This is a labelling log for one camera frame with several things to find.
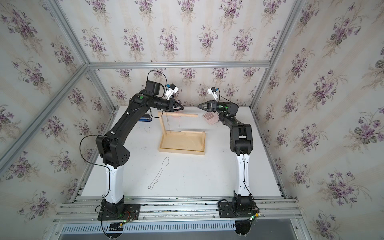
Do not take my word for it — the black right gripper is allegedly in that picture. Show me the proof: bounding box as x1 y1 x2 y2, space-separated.
198 101 234 116

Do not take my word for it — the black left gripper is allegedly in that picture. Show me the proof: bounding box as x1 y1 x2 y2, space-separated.
152 97 185 112

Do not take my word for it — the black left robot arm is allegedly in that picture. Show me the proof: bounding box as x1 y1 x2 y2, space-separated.
96 80 184 222

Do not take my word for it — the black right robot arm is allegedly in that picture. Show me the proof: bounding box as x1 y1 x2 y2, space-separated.
198 100 259 220

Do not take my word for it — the wooden jewelry display stand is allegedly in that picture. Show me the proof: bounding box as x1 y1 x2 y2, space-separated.
158 112 206 156

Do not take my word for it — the pink calculator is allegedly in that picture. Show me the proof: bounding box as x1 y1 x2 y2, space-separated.
203 112 219 125

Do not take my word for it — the blue stapler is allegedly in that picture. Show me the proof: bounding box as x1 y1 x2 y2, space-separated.
139 114 153 122

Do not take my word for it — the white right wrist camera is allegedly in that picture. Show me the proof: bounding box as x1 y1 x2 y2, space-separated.
207 87 219 101

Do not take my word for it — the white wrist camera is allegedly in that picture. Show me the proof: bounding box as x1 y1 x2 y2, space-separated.
207 87 219 101
165 84 179 100

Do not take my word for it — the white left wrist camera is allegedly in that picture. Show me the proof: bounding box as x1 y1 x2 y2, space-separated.
165 84 179 100

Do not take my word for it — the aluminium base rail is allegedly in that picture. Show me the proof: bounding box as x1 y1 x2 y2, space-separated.
53 196 304 235

